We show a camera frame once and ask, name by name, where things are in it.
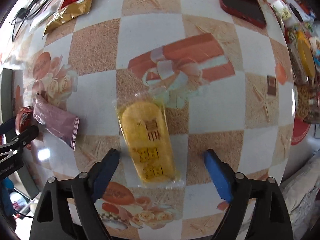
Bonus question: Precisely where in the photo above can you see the red patterned snack packet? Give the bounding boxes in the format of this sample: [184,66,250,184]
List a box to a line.
[15,107,33,137]

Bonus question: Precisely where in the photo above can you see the yellow cake snack packet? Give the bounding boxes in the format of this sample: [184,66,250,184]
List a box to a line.
[112,86,185,189]

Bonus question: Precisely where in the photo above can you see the gold snack packet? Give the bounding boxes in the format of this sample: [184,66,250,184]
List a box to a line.
[43,0,92,36]

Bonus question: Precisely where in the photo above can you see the red round coaster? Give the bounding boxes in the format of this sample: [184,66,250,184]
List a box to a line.
[291,118,311,146]

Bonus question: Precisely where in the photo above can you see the peanut jar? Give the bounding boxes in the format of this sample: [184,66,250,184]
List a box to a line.
[296,84,320,124]

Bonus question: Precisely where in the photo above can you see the yellow lid snack jar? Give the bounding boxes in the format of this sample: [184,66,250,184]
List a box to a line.
[288,30,316,85]

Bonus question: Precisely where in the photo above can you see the red case smartphone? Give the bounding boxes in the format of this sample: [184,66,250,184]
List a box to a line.
[219,0,266,28]

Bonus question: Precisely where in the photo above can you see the black power adapter cable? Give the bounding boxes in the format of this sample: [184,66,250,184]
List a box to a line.
[11,0,69,42]

